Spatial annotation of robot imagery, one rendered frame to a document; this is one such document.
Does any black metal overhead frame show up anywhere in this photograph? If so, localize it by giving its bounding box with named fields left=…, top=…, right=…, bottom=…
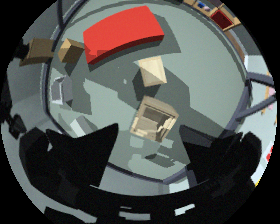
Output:
left=57, top=0, right=277, bottom=121

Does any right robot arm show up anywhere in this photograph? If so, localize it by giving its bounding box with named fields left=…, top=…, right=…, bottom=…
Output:
left=10, top=38, right=29, bottom=62

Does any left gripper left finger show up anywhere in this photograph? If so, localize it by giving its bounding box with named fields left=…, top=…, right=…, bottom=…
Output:
left=46, top=123, right=119, bottom=188

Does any red flat board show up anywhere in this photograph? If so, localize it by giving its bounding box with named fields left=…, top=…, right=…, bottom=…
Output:
left=83, top=6, right=164, bottom=65

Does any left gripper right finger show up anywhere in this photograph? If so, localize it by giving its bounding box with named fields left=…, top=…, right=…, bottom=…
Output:
left=179, top=125, right=243, bottom=184

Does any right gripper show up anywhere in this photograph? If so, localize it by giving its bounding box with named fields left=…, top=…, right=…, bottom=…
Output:
left=0, top=71, right=27, bottom=140

